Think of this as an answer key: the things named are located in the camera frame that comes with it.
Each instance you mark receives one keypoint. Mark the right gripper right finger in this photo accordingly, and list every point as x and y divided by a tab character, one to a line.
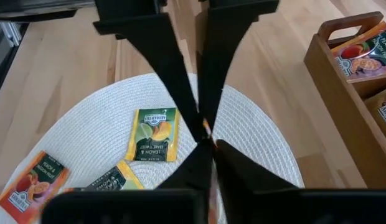
239	174

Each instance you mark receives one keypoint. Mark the black aluminium table frame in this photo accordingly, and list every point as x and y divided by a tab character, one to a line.
31	15

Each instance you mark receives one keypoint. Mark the green lemon tea sachet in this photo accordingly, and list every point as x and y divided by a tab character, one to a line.
152	137
115	182

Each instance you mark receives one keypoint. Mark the brown foil tea sachet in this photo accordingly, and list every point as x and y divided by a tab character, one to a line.
383	112

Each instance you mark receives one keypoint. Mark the white round woven placemat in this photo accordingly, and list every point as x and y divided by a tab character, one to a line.
96	124

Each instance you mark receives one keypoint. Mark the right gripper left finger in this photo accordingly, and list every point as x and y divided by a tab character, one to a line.
196	171

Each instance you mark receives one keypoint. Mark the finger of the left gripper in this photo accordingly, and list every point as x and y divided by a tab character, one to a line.
155	46
224	46

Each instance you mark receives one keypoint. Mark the silver frame bracket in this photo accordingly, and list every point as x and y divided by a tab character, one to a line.
11	32

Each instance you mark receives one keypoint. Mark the wooden three-compartment box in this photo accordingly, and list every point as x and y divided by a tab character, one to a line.
336	124

